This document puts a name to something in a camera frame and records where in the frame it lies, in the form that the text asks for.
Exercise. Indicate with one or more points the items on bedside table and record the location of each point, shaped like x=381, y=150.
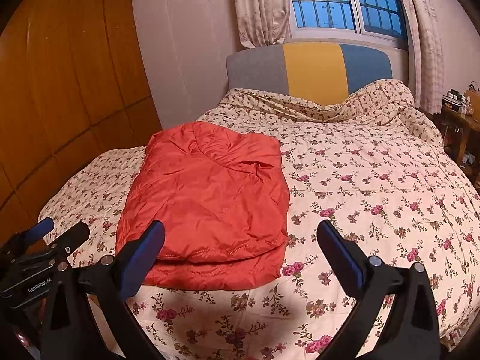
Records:
x=466, y=104

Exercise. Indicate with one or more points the beige patterned right curtain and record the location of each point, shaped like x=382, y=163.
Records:
x=425, y=55

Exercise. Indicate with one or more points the beige patterned curtain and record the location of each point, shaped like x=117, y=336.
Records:
x=262, y=23
x=425, y=55

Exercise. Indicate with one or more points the window with blue panes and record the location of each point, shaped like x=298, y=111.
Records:
x=375, y=22

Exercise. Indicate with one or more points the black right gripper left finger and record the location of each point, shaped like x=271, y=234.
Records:
x=70, y=330

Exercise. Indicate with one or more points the beige patterned left curtain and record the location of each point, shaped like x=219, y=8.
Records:
x=262, y=23

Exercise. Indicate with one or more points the wooden bedside table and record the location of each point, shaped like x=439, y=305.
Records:
x=460, y=134

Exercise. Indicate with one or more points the orange puffer jacket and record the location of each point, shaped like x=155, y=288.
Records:
x=222, y=199

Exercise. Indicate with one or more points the wooden wardrobe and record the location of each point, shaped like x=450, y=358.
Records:
x=73, y=85

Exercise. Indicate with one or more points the floral quilt bedspread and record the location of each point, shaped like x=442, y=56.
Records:
x=376, y=168

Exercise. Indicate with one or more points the grey yellow blue headboard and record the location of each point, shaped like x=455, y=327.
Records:
x=321, y=72

